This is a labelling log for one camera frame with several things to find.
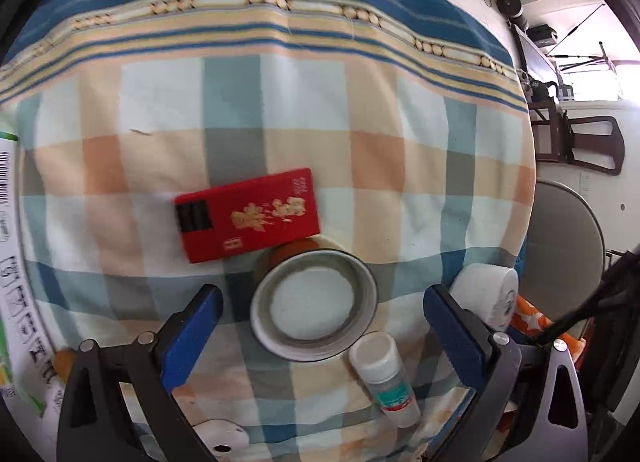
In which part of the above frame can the orange patterned bag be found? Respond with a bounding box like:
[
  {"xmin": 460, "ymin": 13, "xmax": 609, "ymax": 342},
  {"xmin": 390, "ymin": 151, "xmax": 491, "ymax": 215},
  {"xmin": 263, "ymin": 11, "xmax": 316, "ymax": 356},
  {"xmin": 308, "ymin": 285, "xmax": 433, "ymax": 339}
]
[{"xmin": 510, "ymin": 294, "xmax": 586, "ymax": 373}]

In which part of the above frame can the red box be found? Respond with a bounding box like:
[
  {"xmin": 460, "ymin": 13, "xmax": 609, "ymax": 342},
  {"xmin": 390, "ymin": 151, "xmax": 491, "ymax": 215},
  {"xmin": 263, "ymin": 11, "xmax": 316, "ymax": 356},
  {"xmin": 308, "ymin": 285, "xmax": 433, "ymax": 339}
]
[{"xmin": 174, "ymin": 167, "xmax": 322, "ymax": 265}]

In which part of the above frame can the checked blanket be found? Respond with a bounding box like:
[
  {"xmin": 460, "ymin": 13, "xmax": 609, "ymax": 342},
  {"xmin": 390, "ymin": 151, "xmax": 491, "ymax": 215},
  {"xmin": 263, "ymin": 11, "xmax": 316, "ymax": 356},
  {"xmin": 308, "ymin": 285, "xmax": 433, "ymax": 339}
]
[{"xmin": 0, "ymin": 0, "xmax": 538, "ymax": 462}]

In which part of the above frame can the round metal tin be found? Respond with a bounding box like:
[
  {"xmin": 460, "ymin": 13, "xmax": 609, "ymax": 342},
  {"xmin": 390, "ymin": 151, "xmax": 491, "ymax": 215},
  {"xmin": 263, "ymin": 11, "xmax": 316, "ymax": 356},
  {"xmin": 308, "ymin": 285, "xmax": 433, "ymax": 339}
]
[{"xmin": 249, "ymin": 248, "xmax": 379, "ymax": 362}]

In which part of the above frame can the white plastic gadget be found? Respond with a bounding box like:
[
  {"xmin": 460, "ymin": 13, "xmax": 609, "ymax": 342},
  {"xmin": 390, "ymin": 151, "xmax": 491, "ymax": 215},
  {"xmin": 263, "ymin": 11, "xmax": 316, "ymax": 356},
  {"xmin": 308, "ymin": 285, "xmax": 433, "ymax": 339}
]
[{"xmin": 192, "ymin": 419, "xmax": 250, "ymax": 458}]

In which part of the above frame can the small orange object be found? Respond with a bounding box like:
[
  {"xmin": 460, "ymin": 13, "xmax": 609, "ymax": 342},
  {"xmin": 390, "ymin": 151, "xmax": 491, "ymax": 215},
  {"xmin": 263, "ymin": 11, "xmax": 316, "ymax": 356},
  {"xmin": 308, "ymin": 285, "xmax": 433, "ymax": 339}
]
[{"xmin": 54, "ymin": 349, "xmax": 77, "ymax": 383}]

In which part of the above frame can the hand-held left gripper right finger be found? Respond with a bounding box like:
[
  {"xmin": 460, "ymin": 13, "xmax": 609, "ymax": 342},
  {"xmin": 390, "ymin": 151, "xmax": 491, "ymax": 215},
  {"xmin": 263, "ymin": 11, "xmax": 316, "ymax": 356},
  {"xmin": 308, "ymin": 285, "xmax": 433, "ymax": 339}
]
[{"xmin": 422, "ymin": 284, "xmax": 588, "ymax": 462}]

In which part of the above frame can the black heater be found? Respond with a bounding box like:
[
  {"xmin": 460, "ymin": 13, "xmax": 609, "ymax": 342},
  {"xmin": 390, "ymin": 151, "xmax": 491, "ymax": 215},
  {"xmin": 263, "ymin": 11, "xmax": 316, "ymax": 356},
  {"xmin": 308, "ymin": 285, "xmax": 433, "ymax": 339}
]
[{"xmin": 527, "ymin": 24, "xmax": 558, "ymax": 45}]

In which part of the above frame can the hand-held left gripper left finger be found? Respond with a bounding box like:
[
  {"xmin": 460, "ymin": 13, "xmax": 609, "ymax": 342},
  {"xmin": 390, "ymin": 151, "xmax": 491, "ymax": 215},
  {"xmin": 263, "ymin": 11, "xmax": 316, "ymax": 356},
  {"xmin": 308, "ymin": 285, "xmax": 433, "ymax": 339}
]
[{"xmin": 56, "ymin": 284, "xmax": 224, "ymax": 462}]

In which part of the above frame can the white round jar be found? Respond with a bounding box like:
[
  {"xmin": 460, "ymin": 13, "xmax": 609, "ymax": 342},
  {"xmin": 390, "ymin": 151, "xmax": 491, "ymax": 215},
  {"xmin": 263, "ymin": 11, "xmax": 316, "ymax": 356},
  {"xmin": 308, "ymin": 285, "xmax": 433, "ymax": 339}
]
[{"xmin": 449, "ymin": 263, "xmax": 520, "ymax": 334}]

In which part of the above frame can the cardboard box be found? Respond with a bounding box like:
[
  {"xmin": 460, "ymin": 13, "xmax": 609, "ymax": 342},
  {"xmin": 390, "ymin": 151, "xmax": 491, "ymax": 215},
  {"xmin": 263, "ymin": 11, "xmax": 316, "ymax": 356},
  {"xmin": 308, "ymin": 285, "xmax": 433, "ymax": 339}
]
[{"xmin": 0, "ymin": 117, "xmax": 66, "ymax": 443}]

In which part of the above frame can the grey folding chair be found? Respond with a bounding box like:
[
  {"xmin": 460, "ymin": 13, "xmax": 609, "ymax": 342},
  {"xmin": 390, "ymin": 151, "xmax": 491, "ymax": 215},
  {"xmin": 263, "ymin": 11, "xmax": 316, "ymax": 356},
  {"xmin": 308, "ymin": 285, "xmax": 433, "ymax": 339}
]
[{"xmin": 520, "ymin": 179, "xmax": 606, "ymax": 338}]

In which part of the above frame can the white pill bottle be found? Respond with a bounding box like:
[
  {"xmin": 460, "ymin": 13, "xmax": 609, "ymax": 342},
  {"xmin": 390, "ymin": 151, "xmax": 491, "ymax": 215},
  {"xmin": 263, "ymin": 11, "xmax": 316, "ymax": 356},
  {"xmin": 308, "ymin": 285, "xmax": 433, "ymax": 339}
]
[{"xmin": 348, "ymin": 332, "xmax": 422, "ymax": 429}]

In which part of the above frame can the dark wooden chair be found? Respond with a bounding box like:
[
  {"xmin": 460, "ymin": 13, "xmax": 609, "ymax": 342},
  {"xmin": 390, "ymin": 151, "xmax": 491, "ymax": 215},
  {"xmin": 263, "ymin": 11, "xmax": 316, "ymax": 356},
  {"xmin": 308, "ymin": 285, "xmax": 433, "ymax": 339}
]
[{"xmin": 527, "ymin": 97, "xmax": 626, "ymax": 175}]

